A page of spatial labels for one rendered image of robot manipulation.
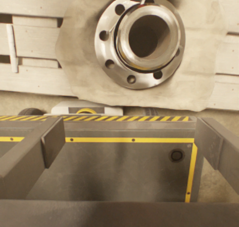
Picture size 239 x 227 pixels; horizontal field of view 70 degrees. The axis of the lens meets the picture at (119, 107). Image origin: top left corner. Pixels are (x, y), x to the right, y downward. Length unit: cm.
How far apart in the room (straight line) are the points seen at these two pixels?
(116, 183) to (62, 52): 42
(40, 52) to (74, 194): 45
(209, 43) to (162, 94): 20
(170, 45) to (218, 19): 28
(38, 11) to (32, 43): 10
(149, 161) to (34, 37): 51
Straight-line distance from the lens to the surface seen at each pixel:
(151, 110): 65
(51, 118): 16
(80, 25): 55
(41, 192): 60
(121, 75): 53
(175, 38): 34
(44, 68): 64
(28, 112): 73
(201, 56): 60
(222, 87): 67
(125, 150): 47
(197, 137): 17
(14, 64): 66
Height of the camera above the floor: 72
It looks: 73 degrees down
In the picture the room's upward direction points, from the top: 175 degrees counter-clockwise
